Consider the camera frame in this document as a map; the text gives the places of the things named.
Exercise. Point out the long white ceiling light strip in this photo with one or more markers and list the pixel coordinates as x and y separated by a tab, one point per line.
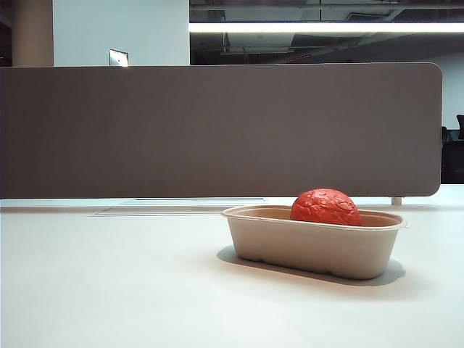
326	27

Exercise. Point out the white wall switch plate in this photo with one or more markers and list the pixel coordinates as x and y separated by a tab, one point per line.
119	58

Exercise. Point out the wrinkled orange fruit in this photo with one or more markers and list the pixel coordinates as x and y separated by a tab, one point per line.
326	206

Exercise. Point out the beige round column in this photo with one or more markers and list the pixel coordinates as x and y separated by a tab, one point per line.
32	32

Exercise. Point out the beige paper lunchbox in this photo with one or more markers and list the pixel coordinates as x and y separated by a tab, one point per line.
311	252

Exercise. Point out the grey-brown desk divider panel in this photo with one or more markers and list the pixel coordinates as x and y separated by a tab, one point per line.
217	130

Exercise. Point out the white divider support foot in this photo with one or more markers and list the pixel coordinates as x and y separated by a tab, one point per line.
397	202

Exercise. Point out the black office chair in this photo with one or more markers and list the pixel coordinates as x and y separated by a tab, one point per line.
455	156

